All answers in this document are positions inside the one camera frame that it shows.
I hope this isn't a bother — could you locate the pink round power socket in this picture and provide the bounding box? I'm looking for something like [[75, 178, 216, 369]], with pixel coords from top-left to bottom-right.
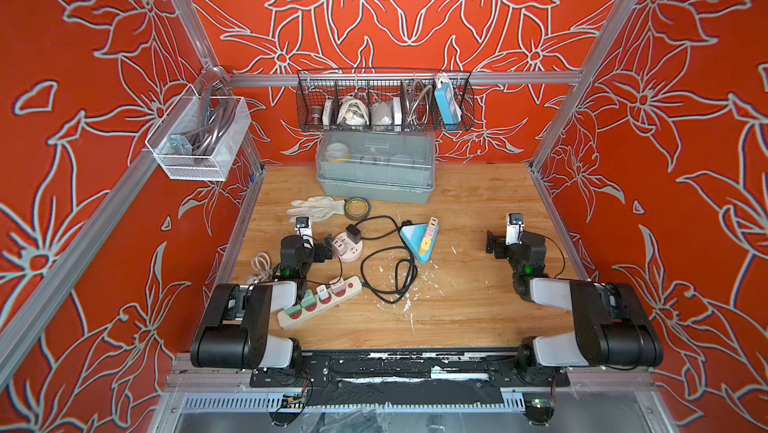
[[332, 232, 364, 263]]

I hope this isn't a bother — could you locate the yellow plug adapter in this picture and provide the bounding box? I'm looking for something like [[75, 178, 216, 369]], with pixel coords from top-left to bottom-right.
[[418, 238, 432, 256]]

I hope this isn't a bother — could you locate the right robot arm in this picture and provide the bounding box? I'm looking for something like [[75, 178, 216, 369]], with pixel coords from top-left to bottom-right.
[[486, 213, 664, 370]]

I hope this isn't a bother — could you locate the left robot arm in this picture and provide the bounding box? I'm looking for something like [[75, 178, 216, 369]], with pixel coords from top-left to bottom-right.
[[189, 214, 332, 372]]

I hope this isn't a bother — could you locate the white work glove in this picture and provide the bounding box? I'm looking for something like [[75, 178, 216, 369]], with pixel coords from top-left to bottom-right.
[[286, 196, 345, 223]]

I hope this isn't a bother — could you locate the white power strip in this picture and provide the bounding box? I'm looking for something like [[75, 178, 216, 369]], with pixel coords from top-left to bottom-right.
[[277, 276, 363, 330]]

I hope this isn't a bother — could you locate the tape roll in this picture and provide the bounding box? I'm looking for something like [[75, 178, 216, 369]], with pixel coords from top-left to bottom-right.
[[344, 197, 371, 222]]

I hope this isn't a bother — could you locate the grey plastic storage box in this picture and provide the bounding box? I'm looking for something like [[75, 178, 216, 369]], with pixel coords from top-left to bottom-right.
[[316, 131, 436, 205]]

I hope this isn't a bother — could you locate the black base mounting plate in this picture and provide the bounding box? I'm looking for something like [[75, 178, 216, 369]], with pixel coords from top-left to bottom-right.
[[249, 347, 570, 388]]

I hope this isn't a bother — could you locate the blue power bank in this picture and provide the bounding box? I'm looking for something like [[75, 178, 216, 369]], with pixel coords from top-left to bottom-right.
[[434, 72, 461, 131]]

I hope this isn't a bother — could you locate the white coiled cable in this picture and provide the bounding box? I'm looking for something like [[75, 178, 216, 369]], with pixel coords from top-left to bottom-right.
[[245, 251, 278, 287]]

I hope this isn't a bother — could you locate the black power cable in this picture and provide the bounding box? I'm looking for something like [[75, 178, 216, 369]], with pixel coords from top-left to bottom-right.
[[352, 215, 419, 305]]

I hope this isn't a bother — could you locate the white cable bundle in basket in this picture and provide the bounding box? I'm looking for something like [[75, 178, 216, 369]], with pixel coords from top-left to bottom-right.
[[335, 95, 370, 129]]

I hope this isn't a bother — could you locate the black wire basket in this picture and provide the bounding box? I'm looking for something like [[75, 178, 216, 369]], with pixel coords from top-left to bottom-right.
[[296, 68, 478, 133]]

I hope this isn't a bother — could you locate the clear plastic wall basket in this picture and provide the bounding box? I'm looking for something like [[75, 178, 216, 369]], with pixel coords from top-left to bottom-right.
[[145, 86, 250, 182]]

